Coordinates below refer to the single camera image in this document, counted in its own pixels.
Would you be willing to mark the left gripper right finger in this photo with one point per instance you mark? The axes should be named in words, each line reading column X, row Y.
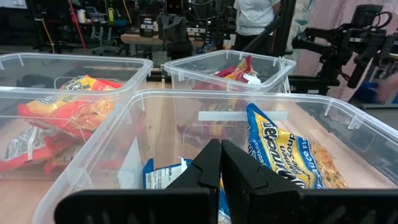
column 280, row 205

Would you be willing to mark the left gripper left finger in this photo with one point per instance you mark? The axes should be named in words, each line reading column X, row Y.
column 186, row 205

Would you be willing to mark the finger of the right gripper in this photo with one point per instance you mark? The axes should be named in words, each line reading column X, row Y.
column 320, row 40
column 360, row 71

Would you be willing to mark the clear plastic bin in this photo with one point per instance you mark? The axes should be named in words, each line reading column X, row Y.
column 199, row 77
column 102, row 161
column 12, row 71

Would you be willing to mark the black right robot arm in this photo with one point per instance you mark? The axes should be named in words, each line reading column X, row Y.
column 331, row 65

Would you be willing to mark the person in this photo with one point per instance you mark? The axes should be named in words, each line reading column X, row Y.
column 255, row 15

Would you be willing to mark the grey covered background machine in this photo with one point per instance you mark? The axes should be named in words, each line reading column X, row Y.
column 174, row 31

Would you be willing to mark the wooden background table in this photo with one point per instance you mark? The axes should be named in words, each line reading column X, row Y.
column 136, row 39

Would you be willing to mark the yellow bottle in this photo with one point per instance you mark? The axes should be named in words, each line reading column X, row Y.
column 111, row 14

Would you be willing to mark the whiteboard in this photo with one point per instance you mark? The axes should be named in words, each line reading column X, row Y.
column 12, row 3

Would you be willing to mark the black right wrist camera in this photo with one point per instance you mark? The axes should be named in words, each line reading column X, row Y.
column 368, row 15

